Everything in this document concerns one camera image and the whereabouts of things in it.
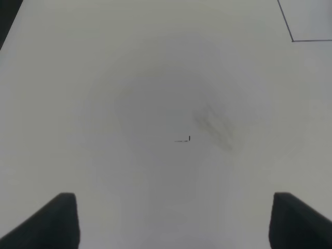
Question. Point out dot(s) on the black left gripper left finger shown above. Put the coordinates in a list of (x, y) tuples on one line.
[(55, 225)]

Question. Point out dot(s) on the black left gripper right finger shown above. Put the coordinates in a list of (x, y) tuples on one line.
[(294, 224)]

